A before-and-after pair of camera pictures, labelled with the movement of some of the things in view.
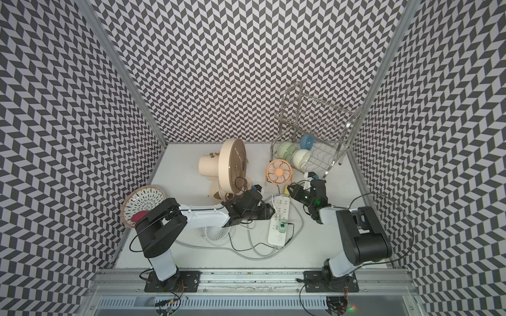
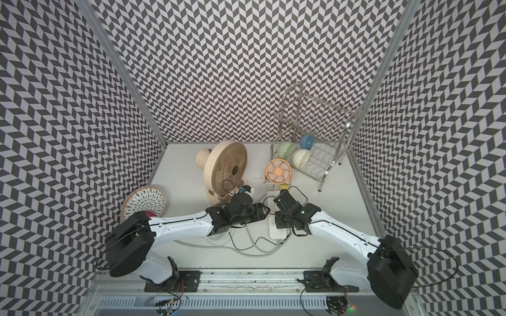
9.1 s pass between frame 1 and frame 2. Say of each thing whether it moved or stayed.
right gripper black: moved
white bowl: stayed
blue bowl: stayed
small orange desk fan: stayed
